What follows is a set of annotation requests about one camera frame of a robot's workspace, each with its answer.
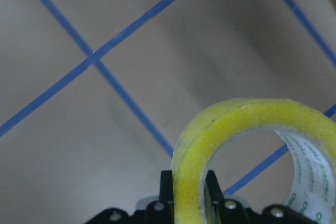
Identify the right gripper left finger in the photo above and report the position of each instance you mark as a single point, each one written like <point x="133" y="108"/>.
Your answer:
<point x="162" y="209"/>

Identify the yellow tape roll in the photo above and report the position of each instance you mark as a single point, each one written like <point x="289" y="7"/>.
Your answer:
<point x="223" y="131"/>

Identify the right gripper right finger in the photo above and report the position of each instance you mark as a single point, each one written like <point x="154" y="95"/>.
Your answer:
<point x="219" y="209"/>

